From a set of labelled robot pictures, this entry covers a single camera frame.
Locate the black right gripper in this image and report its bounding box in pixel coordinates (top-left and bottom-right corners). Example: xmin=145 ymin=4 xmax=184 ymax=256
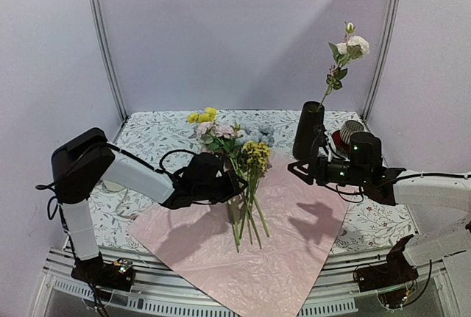
xmin=288 ymin=155 xmax=369 ymax=188

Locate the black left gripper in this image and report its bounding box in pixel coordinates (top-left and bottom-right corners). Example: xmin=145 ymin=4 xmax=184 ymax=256
xmin=194 ymin=170 xmax=249 ymax=204

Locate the flower bouquet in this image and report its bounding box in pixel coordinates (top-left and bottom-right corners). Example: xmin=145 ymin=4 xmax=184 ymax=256
xmin=187 ymin=107 xmax=275 ymax=251

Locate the pink wrapping paper sheet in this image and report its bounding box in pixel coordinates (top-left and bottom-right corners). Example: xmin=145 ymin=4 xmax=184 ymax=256
xmin=128 ymin=155 xmax=347 ymax=316

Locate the white rose stem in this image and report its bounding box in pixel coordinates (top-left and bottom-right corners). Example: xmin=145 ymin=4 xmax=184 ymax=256
xmin=317 ymin=21 xmax=370 ymax=110

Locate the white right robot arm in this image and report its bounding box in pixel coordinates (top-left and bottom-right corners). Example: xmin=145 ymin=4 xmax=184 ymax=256
xmin=288 ymin=132 xmax=470 ymax=285

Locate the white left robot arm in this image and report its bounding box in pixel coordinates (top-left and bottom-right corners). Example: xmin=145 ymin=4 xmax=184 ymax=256
xmin=49 ymin=128 xmax=248 ymax=283

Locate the tall black vase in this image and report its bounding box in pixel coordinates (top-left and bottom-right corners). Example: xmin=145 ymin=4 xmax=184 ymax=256
xmin=292 ymin=101 xmax=325 ymax=160

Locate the red round saucer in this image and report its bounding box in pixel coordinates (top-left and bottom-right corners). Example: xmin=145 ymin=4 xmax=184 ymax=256
xmin=331 ymin=130 xmax=350 ymax=157

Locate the striped ceramic cup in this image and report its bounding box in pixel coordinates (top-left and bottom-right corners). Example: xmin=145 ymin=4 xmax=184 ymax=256
xmin=339 ymin=120 xmax=365 ymax=144

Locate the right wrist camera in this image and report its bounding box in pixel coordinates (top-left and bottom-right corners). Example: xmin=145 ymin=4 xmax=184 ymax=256
xmin=311 ymin=124 xmax=333 ymax=161

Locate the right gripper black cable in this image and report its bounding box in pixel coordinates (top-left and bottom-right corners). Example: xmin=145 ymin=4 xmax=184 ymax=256
xmin=311 ymin=125 xmax=471 ymax=204

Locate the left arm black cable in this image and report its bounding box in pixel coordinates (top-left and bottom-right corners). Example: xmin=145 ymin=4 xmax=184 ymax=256
xmin=35 ymin=149 xmax=199 ymax=222

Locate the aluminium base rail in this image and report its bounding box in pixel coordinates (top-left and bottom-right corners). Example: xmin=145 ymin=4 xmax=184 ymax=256
xmin=29 ymin=248 xmax=460 ymax=316

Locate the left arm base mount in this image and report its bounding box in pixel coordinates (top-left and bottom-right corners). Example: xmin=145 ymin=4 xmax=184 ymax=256
xmin=71 ymin=252 xmax=135 ymax=292

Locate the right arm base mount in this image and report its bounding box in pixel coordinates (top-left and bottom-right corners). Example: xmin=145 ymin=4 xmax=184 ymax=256
xmin=353 ymin=235 xmax=419 ymax=292

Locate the right aluminium frame post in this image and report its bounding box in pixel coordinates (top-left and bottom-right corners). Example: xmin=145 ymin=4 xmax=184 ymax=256
xmin=361 ymin=0 xmax=400 ymax=124

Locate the aluminium frame post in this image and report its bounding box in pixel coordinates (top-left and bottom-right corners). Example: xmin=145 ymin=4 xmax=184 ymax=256
xmin=361 ymin=0 xmax=400 ymax=124
xmin=89 ymin=0 xmax=129 ymax=123

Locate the left aluminium frame post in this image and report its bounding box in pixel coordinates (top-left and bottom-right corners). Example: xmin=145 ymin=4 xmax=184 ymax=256
xmin=89 ymin=0 xmax=129 ymax=123

